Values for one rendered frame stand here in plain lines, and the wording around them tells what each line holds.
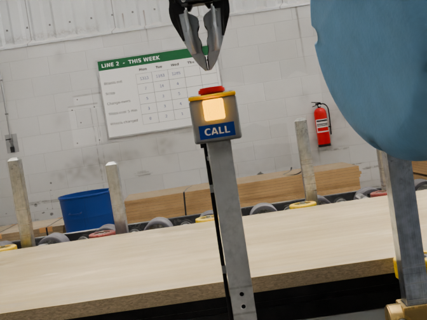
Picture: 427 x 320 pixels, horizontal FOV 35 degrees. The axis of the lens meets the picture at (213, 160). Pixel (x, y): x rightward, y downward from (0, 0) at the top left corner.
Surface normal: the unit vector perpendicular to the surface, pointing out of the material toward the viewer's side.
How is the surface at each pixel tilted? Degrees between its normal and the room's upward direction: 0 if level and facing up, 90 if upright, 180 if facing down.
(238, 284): 90
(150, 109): 90
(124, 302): 90
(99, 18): 90
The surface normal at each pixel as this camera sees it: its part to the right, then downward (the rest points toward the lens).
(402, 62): -0.93, 0.27
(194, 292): -0.02, 0.06
